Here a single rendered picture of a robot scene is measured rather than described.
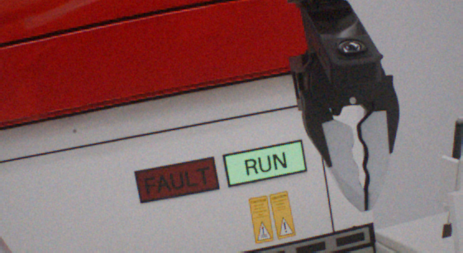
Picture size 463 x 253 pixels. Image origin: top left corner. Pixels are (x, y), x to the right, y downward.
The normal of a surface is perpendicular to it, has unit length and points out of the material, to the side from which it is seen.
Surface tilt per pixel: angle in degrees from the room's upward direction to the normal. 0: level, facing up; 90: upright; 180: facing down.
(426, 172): 90
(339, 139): 90
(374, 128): 90
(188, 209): 90
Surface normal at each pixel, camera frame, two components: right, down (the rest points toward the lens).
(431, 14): 0.14, 0.03
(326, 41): -0.09, -0.83
